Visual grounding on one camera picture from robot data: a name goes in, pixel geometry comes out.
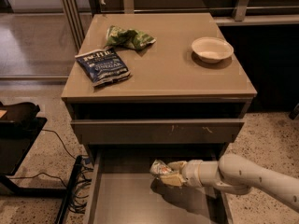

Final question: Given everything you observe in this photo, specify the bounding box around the metal railing frame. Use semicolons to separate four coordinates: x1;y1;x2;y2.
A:
61;0;299;49

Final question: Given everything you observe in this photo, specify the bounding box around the green crumpled chip bag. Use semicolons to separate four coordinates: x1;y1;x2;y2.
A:
106;25;156;50

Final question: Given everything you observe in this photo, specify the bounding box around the tan drawer cabinet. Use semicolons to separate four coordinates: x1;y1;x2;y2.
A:
61;12;258;224

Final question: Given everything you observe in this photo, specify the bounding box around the black cable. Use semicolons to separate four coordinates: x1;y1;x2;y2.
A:
41;128;78;161

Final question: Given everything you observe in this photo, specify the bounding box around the blue kettle chips bag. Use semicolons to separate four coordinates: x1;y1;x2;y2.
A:
75;48;131;87

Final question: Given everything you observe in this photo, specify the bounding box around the open middle drawer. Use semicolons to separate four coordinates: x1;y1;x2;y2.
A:
83;147;233;224

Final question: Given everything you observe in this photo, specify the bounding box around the black power strip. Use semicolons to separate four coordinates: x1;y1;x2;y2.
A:
54;156;82;224

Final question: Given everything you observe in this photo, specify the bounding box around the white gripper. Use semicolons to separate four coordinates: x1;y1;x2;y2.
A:
160;160;203;188

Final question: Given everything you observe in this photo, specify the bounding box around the black side table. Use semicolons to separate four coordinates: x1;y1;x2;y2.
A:
0;102;66;198

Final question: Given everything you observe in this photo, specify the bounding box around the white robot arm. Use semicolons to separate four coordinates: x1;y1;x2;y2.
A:
150;154;299;212

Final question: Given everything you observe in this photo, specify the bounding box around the closed top drawer front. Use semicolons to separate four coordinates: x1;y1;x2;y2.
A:
71;119;244;145

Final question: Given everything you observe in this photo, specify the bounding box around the white bowl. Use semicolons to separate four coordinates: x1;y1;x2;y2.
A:
192;37;234;63

